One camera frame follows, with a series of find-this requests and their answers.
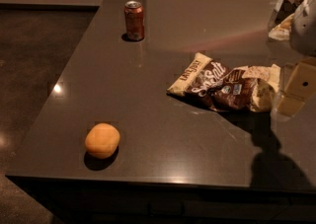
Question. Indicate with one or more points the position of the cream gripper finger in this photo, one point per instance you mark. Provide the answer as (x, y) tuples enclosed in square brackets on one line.
[(297, 86)]

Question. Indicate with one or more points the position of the red coke can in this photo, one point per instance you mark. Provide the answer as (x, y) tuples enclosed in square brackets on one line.
[(134, 20)]

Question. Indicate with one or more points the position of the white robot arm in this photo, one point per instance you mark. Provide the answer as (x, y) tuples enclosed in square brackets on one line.
[(303, 29)]

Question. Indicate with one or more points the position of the brown chip bag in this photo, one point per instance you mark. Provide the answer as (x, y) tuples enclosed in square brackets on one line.
[(223, 89)]

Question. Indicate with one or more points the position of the snack packet at back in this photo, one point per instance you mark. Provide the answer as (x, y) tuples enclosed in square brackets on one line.
[(282, 31)]

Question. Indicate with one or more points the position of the black tray at back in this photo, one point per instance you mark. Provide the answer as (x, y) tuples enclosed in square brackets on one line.
[(287, 8)]

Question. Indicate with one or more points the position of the orange fruit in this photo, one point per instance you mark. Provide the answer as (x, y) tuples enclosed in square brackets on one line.
[(102, 141)]

